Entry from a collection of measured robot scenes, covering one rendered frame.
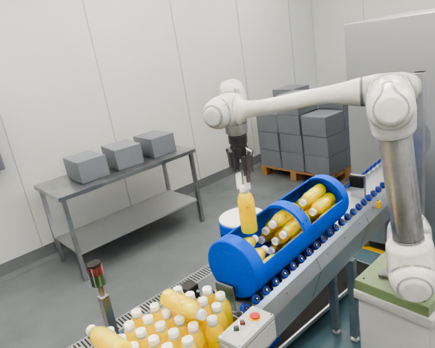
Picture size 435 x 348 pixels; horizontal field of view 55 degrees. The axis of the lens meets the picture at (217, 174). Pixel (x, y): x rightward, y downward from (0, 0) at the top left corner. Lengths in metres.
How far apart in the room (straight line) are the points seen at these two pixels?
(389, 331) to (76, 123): 3.95
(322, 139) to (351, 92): 3.89
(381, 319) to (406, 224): 0.54
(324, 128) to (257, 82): 1.74
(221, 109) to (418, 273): 0.84
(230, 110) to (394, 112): 0.52
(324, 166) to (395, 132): 4.16
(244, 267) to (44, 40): 3.65
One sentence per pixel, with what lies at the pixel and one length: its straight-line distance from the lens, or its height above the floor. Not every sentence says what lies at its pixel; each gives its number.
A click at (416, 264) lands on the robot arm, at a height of 1.28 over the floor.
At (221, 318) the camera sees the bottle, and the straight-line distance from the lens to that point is 1.67.
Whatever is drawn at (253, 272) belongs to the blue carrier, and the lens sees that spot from 1.79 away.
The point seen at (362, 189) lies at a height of 0.99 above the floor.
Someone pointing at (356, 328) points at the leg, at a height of 0.12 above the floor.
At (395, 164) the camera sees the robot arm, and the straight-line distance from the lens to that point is 1.40.
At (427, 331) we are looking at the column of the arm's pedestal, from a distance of 1.81.
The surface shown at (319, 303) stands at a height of 0.15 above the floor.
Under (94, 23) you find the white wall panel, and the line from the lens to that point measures 5.11.
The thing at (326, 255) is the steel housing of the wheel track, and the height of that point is 0.88.
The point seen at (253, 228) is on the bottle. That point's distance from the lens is 1.77.
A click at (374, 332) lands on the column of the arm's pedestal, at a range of 1.96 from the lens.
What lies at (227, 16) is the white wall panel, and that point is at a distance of 6.26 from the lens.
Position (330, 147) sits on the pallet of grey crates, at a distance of 5.40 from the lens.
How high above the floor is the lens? 2.08
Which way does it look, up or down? 19 degrees down
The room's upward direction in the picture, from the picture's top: 9 degrees counter-clockwise
